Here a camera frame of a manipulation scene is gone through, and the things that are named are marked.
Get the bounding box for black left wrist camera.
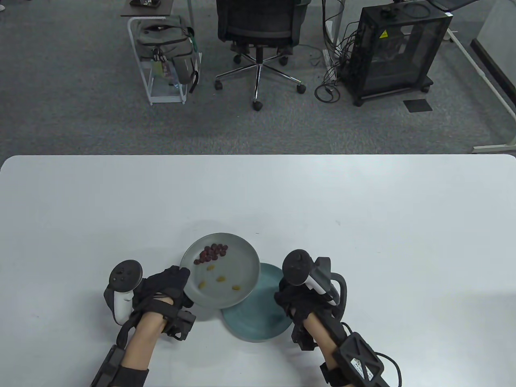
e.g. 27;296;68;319
163;308;197;341

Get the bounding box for black square floor mat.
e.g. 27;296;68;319
404;99;433;113

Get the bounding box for person's right forearm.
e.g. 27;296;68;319
304;312;355;375

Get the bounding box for white desk leg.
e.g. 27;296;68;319
322;0;347;46

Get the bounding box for white frame side table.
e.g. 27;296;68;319
120;0;202;106

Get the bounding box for black floor cable bundle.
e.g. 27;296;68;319
314;20;359;103

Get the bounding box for person's left hand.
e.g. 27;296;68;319
131;265;195;314

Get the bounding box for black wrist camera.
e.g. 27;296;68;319
291;322;316;350
163;308;197;341

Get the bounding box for black wheeled equipment cabinet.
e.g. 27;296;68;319
341;4;453;107

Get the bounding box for black and white controller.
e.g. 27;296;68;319
104;259;144;325
282;250;348;311

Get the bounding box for black and white right controller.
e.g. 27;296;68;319
282;250;348;311

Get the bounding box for black left forearm tracker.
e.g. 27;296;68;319
91;345;127;387

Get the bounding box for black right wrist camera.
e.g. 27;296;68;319
291;322;316;350

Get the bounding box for black left glove cable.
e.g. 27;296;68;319
115;314;140;350

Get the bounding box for teal plate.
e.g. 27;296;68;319
221;262;294;343

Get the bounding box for black office chair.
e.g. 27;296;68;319
214;0;313;111

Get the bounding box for grey-green backpack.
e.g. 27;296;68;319
135;15;201;94

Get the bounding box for black and white left controller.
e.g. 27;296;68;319
104;259;144;325

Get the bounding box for grey plate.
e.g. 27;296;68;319
179;233;260;309

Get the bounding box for person's right hand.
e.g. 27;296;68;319
274;281;342;324

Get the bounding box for person's left forearm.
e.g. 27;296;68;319
117;310;174;387

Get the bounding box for black right forearm tracker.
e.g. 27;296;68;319
320;331;389;387

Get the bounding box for white desk frame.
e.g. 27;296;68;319
445;28;516;154

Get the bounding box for yellow raisins group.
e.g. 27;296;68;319
198;264;241;291

